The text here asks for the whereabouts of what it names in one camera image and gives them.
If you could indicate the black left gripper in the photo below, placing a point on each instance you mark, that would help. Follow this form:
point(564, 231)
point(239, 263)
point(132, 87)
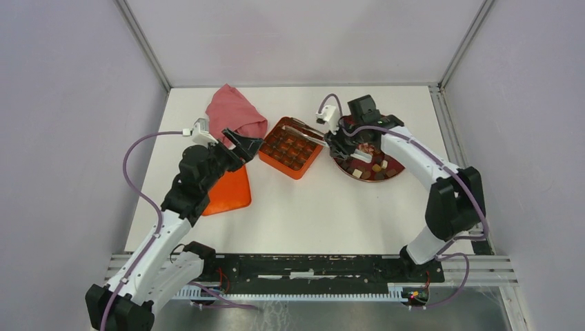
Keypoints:
point(245, 147)

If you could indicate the silver white-handled tongs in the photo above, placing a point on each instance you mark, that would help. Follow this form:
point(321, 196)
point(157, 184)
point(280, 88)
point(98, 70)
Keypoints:
point(304, 130)

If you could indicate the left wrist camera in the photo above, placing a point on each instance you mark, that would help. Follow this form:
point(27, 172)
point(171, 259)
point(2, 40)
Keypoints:
point(203, 130)

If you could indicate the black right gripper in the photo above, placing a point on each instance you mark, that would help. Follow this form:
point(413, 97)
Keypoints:
point(337, 148)

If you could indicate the pink cloth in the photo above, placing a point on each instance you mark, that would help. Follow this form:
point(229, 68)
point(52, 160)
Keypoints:
point(230, 109)

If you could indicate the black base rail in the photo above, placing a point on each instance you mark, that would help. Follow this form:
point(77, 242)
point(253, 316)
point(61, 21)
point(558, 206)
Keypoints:
point(315, 273)

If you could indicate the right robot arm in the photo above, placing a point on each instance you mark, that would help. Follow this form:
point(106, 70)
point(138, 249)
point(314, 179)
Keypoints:
point(455, 207)

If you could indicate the orange chocolate box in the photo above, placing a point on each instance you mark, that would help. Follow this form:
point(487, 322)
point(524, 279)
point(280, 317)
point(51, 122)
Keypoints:
point(287, 152)

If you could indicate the orange box lid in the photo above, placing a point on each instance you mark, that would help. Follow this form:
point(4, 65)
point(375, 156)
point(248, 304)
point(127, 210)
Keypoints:
point(231, 192)

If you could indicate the red round plate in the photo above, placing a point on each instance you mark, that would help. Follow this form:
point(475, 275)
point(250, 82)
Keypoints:
point(372, 160)

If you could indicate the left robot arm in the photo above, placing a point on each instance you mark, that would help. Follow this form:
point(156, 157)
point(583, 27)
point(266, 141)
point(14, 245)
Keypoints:
point(134, 296)

